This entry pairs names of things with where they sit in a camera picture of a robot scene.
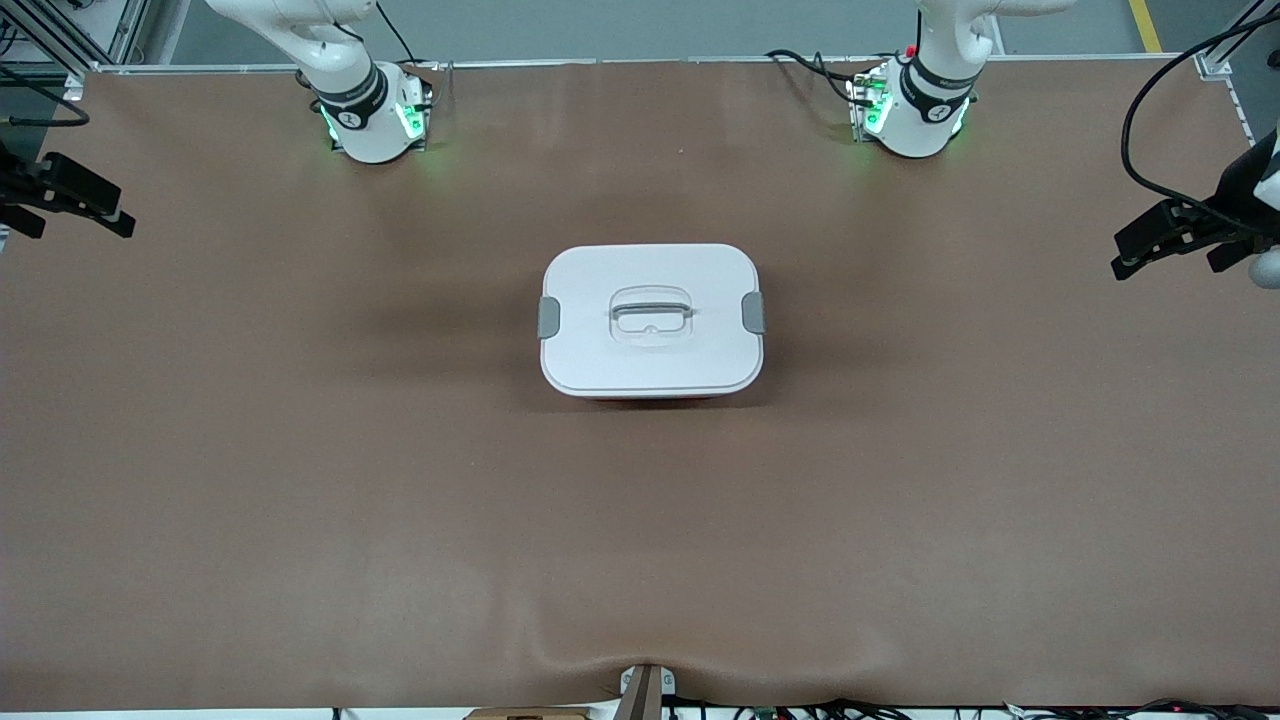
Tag white box lid grey latches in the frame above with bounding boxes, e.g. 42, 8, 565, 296
538, 243, 766, 398

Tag pink plastic storage box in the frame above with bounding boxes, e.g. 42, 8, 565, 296
580, 390, 736, 402

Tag brown table mat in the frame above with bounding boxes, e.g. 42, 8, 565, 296
0, 57, 1280, 713

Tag aluminium frame profile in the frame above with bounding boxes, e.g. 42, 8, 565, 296
0, 0, 151, 101
1195, 0, 1280, 81

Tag black right arm base cable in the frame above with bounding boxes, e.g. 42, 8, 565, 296
375, 0, 426, 66

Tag black arm base cable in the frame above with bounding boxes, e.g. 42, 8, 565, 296
375, 0, 426, 66
765, 48, 871, 109

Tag black left arm base cable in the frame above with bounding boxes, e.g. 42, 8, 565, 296
765, 48, 871, 109

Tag metal camera post bracket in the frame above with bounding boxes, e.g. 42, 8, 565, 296
618, 663, 677, 720

